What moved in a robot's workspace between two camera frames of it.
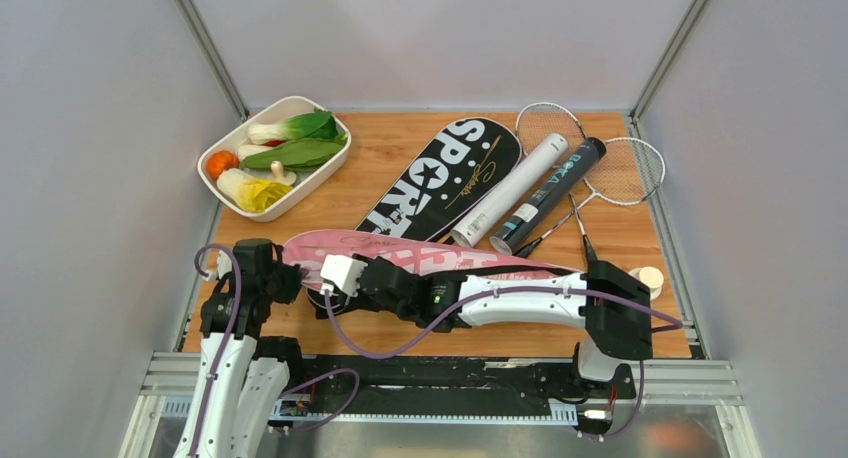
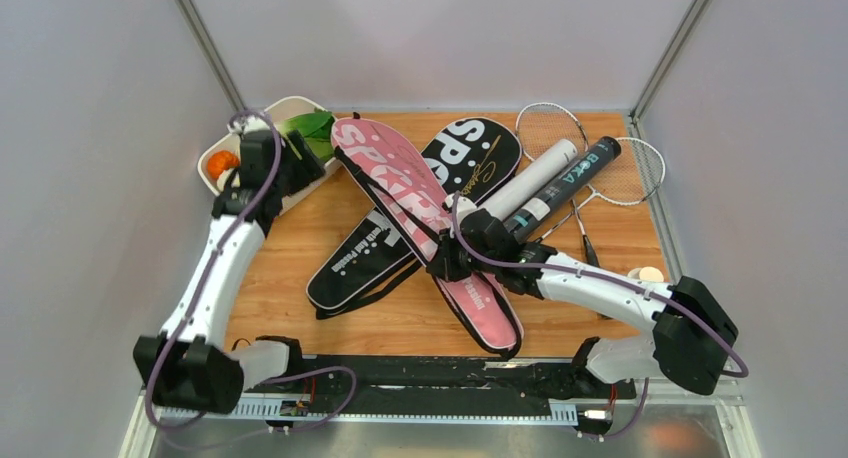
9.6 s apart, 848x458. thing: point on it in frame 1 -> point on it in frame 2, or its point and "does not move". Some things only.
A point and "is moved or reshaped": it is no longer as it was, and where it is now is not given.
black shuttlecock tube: (530, 216) is moved or reshaped
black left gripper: (294, 276) -> (310, 167)
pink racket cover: (307, 248) -> (392, 178)
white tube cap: (652, 277) does not move
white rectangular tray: (305, 180) does not move
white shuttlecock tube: (509, 190) is moved or reshaped
